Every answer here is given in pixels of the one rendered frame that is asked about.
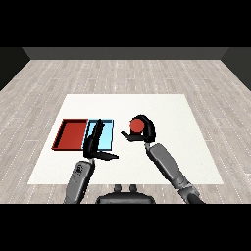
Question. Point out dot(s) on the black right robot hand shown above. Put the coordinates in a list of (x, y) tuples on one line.
[(148, 130)]

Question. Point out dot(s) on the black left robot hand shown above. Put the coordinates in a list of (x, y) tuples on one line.
[(91, 148)]

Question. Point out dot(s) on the small red can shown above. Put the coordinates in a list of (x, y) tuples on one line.
[(136, 125)]

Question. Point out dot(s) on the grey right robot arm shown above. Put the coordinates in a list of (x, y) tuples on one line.
[(171, 171)]

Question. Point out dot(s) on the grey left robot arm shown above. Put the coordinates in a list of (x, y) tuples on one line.
[(78, 181)]

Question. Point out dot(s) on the shallow light blue open box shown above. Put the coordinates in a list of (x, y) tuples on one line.
[(106, 135)]

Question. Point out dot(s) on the shallow red open box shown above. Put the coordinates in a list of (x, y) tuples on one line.
[(70, 134)]

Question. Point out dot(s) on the dark grey robot body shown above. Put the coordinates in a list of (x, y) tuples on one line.
[(125, 196)]

